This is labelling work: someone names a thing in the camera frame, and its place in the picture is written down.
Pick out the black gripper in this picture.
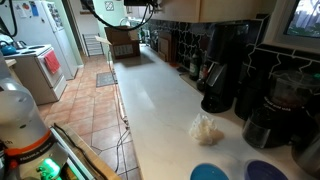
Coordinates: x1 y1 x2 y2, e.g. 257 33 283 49
123 0 158 7

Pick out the light wood cabinet door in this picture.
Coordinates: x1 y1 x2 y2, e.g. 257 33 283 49
158 0 201 24

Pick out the open cardboard box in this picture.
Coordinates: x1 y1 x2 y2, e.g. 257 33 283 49
94 25 142 61

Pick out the large brown cutting board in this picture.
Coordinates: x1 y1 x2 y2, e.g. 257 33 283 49
157 30 178 64

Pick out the grey patterned floor mat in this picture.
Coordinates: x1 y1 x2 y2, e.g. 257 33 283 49
95 71 118 88

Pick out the green glass bottle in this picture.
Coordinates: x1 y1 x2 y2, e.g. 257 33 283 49
188 49 201 82

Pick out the white refrigerator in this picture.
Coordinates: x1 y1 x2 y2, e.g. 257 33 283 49
0 0 80 81

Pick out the dark bottle red label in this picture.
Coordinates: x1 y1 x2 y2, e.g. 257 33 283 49
196 63 210 93

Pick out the blue paper on fridge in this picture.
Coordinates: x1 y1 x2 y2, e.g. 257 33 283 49
29 0 40 17

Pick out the red hand towel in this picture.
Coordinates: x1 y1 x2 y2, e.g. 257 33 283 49
43 49 62 75

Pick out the black coffee machine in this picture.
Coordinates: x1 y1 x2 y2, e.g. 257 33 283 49
200 23 250 114

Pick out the steel pot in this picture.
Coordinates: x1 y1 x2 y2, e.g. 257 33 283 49
12 40 28 50

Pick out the white kitchen stove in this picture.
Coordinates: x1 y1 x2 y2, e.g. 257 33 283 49
3 44 68 106

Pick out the blue kettle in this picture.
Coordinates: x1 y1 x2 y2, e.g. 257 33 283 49
0 40 18 57

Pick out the wooden side counter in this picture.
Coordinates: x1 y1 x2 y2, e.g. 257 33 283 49
4 58 18 68

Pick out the black canister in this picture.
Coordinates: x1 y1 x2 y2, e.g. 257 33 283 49
234 63 268 121

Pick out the white crumpled cloth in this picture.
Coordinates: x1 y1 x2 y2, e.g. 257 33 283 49
188 113 225 146

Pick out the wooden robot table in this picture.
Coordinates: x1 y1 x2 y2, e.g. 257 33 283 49
59 124 122 180

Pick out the black food processor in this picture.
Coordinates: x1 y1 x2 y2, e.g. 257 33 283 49
242 69 320 150

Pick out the dark blue bowl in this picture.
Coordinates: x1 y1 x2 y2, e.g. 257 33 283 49
243 159 290 180

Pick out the metal canister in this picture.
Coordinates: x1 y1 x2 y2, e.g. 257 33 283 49
291 126 320 180

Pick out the small framed wall picture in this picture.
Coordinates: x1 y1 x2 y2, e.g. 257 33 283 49
104 0 115 12

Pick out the light wood wall cabinet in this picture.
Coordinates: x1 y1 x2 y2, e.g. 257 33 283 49
199 0 278 24

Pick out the thin floor cable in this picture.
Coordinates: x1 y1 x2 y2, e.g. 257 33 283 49
114 125 132 174

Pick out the thin black table cable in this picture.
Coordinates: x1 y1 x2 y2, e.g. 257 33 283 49
53 123 108 180

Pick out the window with white frame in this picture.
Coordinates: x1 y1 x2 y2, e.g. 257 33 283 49
263 0 320 55

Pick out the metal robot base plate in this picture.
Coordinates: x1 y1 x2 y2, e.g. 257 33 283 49
49 128 96 180

